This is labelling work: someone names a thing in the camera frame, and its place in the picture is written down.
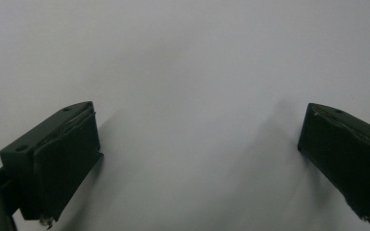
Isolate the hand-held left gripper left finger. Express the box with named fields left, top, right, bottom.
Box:
left=0, top=101, right=104, bottom=222

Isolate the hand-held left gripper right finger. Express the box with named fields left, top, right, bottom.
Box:
left=298, top=102, right=370, bottom=221

